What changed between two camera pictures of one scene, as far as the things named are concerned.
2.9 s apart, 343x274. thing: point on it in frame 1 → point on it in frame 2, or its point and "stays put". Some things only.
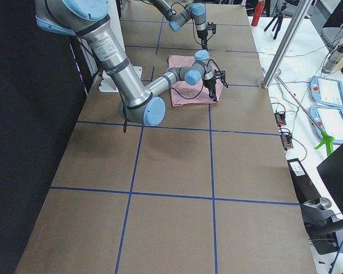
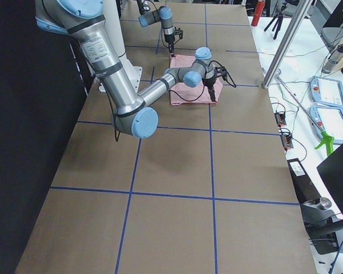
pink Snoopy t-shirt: x=183 y=93 stays put
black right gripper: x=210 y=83 stays put
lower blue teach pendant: x=332 y=121 stays put
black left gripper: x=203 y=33 → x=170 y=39
